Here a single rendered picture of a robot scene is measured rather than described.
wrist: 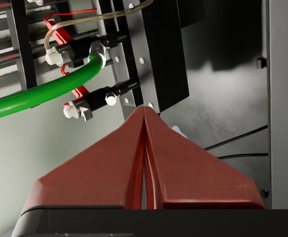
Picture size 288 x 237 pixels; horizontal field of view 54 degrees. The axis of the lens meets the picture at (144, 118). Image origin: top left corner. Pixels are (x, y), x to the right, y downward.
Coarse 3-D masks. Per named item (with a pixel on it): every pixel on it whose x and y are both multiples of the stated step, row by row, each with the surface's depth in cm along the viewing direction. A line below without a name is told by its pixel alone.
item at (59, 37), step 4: (52, 20) 42; (48, 24) 42; (52, 24) 42; (48, 28) 43; (60, 28) 41; (56, 32) 41; (60, 32) 41; (64, 32) 41; (56, 36) 41; (60, 36) 41; (64, 36) 41; (68, 36) 41; (56, 40) 41; (60, 40) 40; (64, 40) 40; (68, 40) 40; (72, 40) 41; (60, 44) 41
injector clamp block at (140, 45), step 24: (120, 0) 46; (144, 0) 41; (168, 0) 44; (192, 0) 48; (120, 24) 46; (144, 24) 42; (168, 24) 45; (192, 24) 49; (120, 48) 48; (144, 48) 44; (168, 48) 46; (120, 72) 51; (144, 72) 46; (168, 72) 47; (144, 96) 49; (168, 96) 48
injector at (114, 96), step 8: (128, 80) 48; (136, 80) 48; (104, 88) 45; (112, 88) 46; (120, 88) 46; (128, 88) 47; (88, 96) 43; (96, 96) 43; (104, 96) 44; (112, 96) 42; (80, 104) 41; (88, 104) 42; (96, 104) 43; (104, 104) 44; (112, 104) 43
